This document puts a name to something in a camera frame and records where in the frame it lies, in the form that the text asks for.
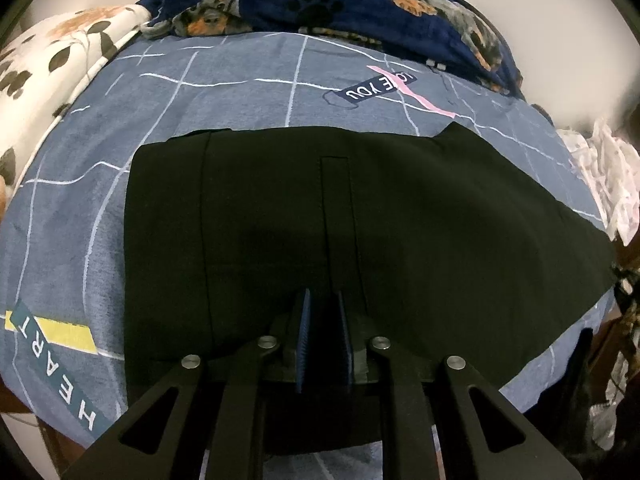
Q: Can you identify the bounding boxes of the white crumpled cloth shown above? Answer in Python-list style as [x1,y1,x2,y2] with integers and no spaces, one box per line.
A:
[556,117,640,247]

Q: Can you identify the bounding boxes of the blue checked bedsheet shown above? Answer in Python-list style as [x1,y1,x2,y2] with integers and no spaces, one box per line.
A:
[0,31,616,480]

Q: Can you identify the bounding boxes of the black pants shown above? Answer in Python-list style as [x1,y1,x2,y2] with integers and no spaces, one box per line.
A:
[123,121,617,458]

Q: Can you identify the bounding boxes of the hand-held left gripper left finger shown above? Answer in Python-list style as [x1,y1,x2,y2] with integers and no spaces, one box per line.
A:
[62,287,314,480]

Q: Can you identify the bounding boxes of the white floral pillow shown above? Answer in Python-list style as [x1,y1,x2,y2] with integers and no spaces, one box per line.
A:
[0,4,151,221]

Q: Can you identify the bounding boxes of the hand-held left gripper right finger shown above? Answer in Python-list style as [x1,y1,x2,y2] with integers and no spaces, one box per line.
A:
[332,290,584,480]

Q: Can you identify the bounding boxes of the navy dog print blanket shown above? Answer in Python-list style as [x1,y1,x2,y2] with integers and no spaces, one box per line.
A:
[140,0,523,97]

